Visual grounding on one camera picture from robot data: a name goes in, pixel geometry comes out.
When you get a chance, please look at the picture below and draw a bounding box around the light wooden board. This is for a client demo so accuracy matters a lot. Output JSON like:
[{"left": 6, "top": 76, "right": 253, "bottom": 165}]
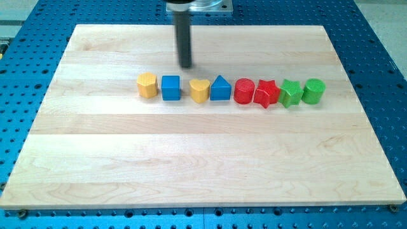
[{"left": 1, "top": 24, "right": 406, "bottom": 209}]

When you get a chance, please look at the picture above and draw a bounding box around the yellow heart block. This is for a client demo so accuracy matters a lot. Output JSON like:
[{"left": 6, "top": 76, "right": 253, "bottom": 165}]
[{"left": 190, "top": 79, "right": 210, "bottom": 103}]

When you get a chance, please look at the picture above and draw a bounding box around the blue cube block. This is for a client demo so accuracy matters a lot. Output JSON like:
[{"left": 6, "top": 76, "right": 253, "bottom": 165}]
[{"left": 161, "top": 76, "right": 181, "bottom": 101}]

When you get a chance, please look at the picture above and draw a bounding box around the red cylinder block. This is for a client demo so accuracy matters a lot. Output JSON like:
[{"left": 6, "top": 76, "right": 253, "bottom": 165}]
[{"left": 233, "top": 78, "right": 255, "bottom": 104}]

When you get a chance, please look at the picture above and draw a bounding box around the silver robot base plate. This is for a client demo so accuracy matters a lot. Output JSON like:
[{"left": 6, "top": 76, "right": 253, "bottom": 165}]
[{"left": 165, "top": 0, "right": 233, "bottom": 16}]

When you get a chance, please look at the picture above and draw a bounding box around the green star block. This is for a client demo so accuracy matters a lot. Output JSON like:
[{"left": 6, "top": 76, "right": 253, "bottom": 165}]
[{"left": 278, "top": 79, "right": 304, "bottom": 108}]

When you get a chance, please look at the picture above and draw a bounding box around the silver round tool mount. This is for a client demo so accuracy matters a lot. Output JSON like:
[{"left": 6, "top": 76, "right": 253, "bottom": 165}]
[{"left": 166, "top": 0, "right": 194, "bottom": 12}]

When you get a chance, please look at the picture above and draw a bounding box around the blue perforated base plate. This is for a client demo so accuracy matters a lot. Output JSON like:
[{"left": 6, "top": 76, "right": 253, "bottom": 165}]
[{"left": 1, "top": 1, "right": 406, "bottom": 228}]

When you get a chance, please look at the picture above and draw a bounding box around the red star block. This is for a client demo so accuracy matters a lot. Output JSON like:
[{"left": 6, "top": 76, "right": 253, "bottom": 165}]
[{"left": 253, "top": 80, "right": 280, "bottom": 109}]

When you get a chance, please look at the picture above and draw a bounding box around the green cylinder block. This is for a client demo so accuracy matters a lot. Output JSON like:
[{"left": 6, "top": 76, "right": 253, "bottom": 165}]
[{"left": 301, "top": 78, "right": 326, "bottom": 105}]

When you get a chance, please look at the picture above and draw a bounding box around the yellow hexagon block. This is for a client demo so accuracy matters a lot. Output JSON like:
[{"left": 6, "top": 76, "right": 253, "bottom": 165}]
[{"left": 137, "top": 73, "right": 158, "bottom": 99}]

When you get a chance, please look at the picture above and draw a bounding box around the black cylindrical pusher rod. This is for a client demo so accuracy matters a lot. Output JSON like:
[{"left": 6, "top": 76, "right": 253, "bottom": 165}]
[{"left": 173, "top": 10, "right": 192, "bottom": 68}]

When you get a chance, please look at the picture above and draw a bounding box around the blue triangle block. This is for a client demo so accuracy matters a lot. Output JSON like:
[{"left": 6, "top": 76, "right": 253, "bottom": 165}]
[{"left": 210, "top": 75, "right": 231, "bottom": 101}]

